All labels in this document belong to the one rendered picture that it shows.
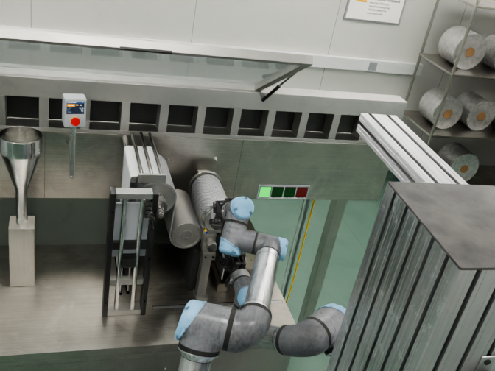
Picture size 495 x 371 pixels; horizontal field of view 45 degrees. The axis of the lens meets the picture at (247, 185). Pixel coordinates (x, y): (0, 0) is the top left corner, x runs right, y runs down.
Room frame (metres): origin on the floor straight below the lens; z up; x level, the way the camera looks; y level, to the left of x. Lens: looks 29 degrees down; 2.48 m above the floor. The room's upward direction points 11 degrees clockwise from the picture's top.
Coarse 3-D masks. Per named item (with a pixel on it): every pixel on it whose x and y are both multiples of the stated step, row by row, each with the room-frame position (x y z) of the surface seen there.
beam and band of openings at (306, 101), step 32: (0, 96) 1.98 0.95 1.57; (32, 96) 2.01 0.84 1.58; (96, 96) 2.09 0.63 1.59; (128, 96) 2.14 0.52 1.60; (160, 96) 2.18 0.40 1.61; (192, 96) 2.23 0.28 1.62; (224, 96) 2.27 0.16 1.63; (256, 96) 2.32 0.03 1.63; (288, 96) 2.37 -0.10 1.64; (320, 96) 2.42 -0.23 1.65; (352, 96) 2.50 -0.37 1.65; (384, 96) 2.58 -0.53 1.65; (0, 128) 1.97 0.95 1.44; (64, 128) 2.05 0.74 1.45; (96, 128) 2.11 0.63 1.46; (128, 128) 2.14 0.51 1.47; (160, 128) 2.19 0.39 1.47; (192, 128) 2.28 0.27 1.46; (224, 128) 2.35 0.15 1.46; (256, 128) 2.41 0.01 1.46; (288, 128) 2.46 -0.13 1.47; (320, 128) 2.52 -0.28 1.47; (352, 128) 2.57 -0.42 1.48
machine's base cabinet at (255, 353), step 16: (176, 352) 1.64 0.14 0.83; (224, 352) 1.71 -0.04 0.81; (240, 352) 1.73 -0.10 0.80; (256, 352) 1.76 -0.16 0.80; (272, 352) 1.78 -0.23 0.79; (0, 368) 1.42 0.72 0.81; (16, 368) 1.44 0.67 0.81; (32, 368) 1.46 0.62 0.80; (48, 368) 1.48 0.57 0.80; (64, 368) 1.50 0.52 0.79; (80, 368) 1.52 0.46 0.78; (96, 368) 1.54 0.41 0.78; (112, 368) 1.56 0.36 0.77; (128, 368) 1.58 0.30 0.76; (144, 368) 1.60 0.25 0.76; (160, 368) 1.62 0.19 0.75; (176, 368) 1.64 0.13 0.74; (224, 368) 1.71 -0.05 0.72; (240, 368) 1.74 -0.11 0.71; (256, 368) 1.76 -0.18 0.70; (272, 368) 1.79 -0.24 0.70
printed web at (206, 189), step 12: (168, 180) 1.91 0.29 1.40; (204, 180) 2.12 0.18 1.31; (216, 180) 2.15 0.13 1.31; (192, 192) 2.13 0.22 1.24; (204, 192) 2.05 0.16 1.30; (216, 192) 2.04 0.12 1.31; (192, 204) 2.11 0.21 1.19; (204, 204) 1.98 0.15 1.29; (168, 216) 1.95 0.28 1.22; (168, 228) 1.92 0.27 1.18
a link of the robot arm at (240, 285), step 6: (240, 276) 1.76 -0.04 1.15; (246, 276) 1.76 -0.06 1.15; (234, 282) 1.74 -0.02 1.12; (240, 282) 1.73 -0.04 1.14; (246, 282) 1.73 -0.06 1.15; (234, 288) 1.73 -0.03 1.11; (240, 288) 1.70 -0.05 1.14; (246, 288) 1.69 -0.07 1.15; (240, 294) 1.67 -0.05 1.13; (246, 294) 1.66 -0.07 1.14; (234, 300) 1.70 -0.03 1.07; (240, 300) 1.66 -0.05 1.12; (240, 306) 1.68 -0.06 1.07
